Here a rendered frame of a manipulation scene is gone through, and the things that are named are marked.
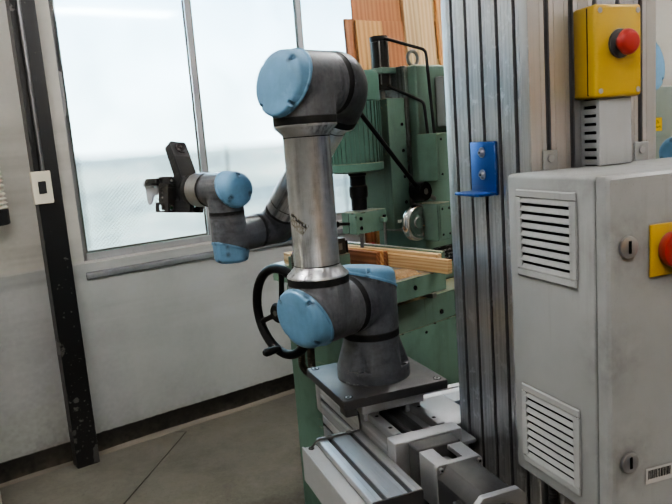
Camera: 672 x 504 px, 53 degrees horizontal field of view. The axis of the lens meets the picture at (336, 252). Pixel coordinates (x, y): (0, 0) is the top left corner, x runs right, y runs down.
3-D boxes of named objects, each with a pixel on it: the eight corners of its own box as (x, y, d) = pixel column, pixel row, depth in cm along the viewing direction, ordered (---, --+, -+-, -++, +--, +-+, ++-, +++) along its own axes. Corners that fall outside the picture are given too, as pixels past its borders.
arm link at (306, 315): (373, 337, 130) (353, 45, 121) (319, 359, 119) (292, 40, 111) (329, 329, 138) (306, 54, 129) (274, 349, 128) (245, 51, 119)
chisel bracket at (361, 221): (342, 238, 219) (340, 212, 218) (374, 232, 228) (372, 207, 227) (358, 240, 214) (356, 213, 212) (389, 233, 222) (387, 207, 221)
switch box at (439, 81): (436, 126, 223) (434, 77, 220) (456, 125, 229) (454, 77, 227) (451, 125, 218) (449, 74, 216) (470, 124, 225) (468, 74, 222)
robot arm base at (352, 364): (423, 377, 136) (420, 329, 134) (354, 392, 130) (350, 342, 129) (390, 356, 150) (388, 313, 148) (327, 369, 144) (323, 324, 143)
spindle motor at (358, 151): (318, 175, 217) (310, 76, 212) (358, 170, 229) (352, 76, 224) (355, 174, 204) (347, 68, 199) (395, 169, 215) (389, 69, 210)
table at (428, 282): (249, 285, 228) (248, 268, 227) (319, 269, 247) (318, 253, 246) (373, 311, 182) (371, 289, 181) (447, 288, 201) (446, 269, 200)
